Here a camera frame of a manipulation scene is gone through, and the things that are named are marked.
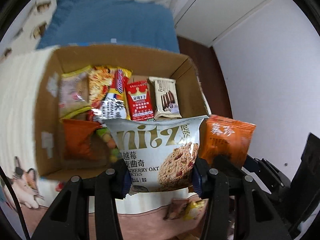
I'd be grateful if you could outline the yellow panda snack packet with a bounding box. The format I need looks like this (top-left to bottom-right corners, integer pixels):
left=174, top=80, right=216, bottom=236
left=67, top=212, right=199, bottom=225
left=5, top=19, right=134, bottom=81
left=182, top=200, right=206, bottom=220

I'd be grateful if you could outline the orange crinkled snack packet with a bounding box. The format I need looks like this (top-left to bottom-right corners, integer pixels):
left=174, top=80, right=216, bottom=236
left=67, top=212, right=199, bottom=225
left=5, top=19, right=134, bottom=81
left=62, top=119, right=101, bottom=160

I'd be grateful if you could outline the colourful candy balls packet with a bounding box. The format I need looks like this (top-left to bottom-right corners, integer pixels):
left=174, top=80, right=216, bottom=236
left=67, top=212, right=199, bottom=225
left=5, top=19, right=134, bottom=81
left=96, top=127, right=121, bottom=163

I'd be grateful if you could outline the brown cookie packet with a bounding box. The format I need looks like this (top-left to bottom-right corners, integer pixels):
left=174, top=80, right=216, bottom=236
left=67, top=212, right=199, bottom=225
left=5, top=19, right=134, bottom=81
left=163, top=198, right=189, bottom=220

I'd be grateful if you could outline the cranberry oat cookie packet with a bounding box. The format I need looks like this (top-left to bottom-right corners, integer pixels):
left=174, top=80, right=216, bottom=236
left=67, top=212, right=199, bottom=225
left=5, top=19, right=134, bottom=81
left=105, top=115, right=206, bottom=192

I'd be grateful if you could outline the clear yellow-edged snack packet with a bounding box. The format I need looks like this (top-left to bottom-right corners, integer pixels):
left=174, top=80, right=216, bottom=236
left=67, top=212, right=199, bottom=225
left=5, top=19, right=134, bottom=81
left=59, top=66, right=91, bottom=119

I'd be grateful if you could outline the chocolate wafer stick packet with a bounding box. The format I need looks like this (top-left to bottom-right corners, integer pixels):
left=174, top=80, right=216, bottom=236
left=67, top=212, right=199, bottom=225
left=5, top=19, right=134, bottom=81
left=149, top=76, right=182, bottom=120

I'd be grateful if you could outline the Korean cheese noodle packet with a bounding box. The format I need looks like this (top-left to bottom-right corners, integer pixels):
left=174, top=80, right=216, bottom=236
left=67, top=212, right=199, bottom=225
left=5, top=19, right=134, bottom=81
left=87, top=66, right=132, bottom=123

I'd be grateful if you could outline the red crown snack packet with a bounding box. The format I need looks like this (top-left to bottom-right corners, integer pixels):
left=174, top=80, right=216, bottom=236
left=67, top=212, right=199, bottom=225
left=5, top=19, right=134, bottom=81
left=126, top=80, right=154, bottom=121

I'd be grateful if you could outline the small red snack packet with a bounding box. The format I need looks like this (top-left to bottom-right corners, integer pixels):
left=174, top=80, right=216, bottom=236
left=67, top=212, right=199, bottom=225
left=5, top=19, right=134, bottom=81
left=55, top=181, right=65, bottom=192

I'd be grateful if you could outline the cat print striped blanket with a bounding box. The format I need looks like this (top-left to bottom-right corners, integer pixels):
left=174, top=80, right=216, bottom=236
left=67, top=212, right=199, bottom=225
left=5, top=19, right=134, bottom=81
left=1, top=44, right=210, bottom=239

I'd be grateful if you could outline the milk carton cardboard box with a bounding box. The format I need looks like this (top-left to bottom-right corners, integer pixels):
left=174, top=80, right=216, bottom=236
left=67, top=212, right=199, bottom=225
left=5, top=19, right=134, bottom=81
left=34, top=44, right=211, bottom=186

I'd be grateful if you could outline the white door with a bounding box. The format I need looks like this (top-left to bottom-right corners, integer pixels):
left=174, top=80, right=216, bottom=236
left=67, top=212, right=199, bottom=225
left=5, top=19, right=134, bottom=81
left=175, top=0, right=266, bottom=47

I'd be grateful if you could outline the bear print long pillow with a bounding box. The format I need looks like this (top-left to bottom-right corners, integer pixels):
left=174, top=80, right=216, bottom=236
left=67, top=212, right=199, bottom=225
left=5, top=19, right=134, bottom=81
left=1, top=0, right=57, bottom=62

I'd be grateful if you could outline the blue bed sheet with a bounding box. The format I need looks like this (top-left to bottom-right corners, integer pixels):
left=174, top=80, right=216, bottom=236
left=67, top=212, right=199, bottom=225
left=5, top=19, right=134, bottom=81
left=37, top=0, right=180, bottom=53

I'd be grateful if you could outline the black cable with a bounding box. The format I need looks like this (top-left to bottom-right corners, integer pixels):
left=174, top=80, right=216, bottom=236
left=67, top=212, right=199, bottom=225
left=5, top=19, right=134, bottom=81
left=0, top=166, right=32, bottom=240

